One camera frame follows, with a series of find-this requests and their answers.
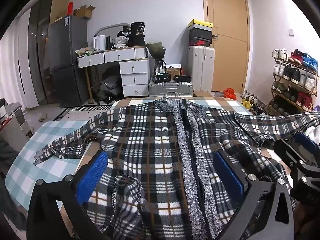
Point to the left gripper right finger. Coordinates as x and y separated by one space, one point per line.
264 208

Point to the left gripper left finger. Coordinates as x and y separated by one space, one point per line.
74 191

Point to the plaid knit cardigan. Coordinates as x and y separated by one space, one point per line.
160 181

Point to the wooden shoe rack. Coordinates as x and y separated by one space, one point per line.
294 89

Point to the brown blue checked bedsheet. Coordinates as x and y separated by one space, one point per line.
87 112

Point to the orange bag on floor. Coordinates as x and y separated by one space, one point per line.
229 93

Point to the white hard-shell suitcase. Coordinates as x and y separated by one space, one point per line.
201 67

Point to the white drawer desk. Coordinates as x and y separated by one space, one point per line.
133 65

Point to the silver aluminium suitcase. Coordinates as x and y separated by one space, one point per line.
172 88

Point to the white electric kettle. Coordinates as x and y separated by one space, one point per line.
99 43

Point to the stack of shoe boxes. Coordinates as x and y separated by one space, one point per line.
200 33

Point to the dark grey refrigerator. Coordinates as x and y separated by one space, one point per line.
65 37

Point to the wooden door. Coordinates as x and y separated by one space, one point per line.
230 39

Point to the green wrapped bouquet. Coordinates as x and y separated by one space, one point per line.
157 52

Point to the cardboard box on fridge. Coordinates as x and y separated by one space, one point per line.
84 12

